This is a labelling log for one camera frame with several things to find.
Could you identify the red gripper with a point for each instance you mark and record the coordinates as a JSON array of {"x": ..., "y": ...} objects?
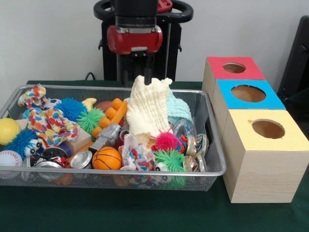
[{"x": 135, "y": 42}]

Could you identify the cream knitted cloth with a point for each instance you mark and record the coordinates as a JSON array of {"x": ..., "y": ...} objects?
[{"x": 147, "y": 108}]

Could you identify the yellow plush toy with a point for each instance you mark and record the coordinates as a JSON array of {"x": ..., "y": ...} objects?
[{"x": 89, "y": 102}]

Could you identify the wooden box with three holes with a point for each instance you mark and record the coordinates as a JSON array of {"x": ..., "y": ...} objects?
[{"x": 263, "y": 169}]

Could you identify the light blue waffle cloth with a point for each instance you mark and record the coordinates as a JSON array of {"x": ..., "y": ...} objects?
[{"x": 178, "y": 108}]

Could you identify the blue spiky rubber ball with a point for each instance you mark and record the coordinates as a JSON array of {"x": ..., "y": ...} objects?
[{"x": 71, "y": 108}]

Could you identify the orange toy basketball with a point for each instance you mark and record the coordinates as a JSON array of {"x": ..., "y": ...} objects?
[{"x": 106, "y": 158}]

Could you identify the green spiky rubber ball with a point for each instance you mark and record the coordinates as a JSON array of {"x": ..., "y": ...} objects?
[{"x": 170, "y": 158}]

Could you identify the yellow plastic ball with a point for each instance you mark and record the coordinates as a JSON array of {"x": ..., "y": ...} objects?
[{"x": 8, "y": 130}]

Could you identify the white toy baseball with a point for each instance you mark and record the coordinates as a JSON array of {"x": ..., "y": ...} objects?
[{"x": 9, "y": 158}]

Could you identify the black upright panel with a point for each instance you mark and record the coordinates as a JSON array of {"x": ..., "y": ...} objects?
[{"x": 297, "y": 60}]

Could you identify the dark green side table cloth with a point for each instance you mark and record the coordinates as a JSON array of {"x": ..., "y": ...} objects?
[{"x": 300, "y": 101}]

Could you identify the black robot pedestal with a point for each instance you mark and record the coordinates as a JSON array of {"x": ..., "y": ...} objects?
[{"x": 173, "y": 48}]

